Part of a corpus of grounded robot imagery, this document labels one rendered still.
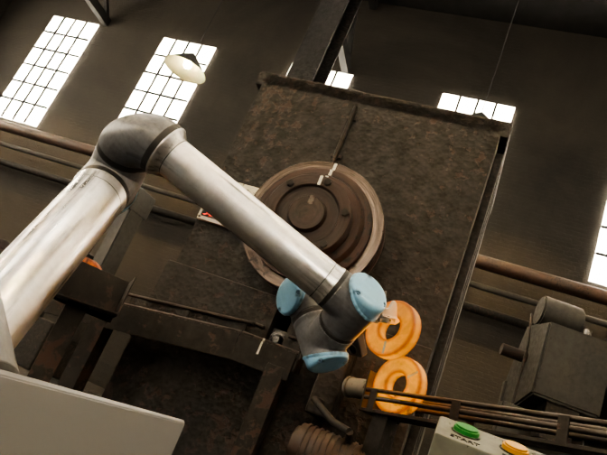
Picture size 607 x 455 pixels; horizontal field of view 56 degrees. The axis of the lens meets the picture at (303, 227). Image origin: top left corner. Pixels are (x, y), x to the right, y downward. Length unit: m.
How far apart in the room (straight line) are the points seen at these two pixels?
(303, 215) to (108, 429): 1.27
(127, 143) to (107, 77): 10.43
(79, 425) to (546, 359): 5.50
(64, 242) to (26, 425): 0.57
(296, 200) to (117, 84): 9.69
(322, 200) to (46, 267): 1.02
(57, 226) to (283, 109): 1.40
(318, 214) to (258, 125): 0.64
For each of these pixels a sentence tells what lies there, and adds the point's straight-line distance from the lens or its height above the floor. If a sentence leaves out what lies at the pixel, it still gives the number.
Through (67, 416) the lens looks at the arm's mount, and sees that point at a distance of 0.57.
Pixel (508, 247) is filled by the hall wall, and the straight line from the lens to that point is 8.44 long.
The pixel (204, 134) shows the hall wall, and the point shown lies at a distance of 9.98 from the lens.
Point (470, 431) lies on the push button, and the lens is 0.98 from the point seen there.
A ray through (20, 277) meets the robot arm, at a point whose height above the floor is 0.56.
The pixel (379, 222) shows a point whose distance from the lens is 1.86.
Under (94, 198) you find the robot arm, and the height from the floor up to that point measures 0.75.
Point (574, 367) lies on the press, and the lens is 6.00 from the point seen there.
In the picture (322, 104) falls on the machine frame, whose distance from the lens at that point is 2.31.
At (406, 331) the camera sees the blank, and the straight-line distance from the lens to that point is 1.47.
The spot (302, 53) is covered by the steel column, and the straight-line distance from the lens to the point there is 5.68.
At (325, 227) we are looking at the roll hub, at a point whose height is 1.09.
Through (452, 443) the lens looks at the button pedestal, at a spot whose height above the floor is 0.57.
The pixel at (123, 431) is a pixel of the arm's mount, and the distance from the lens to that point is 0.65.
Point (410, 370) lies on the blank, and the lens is 1.55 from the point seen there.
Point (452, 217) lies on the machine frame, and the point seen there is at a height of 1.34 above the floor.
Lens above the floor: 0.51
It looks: 18 degrees up
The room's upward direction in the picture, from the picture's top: 23 degrees clockwise
